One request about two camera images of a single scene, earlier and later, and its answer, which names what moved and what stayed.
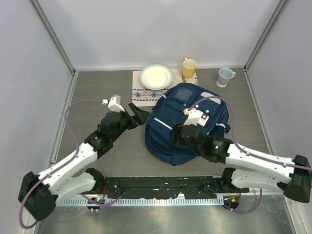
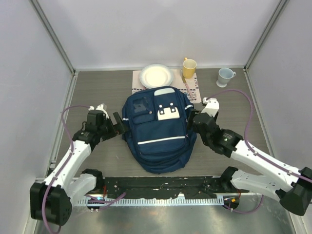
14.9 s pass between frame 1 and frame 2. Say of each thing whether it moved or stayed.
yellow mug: stayed
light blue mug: stayed
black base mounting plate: stayed
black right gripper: moved
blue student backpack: moved
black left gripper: moved
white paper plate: stayed
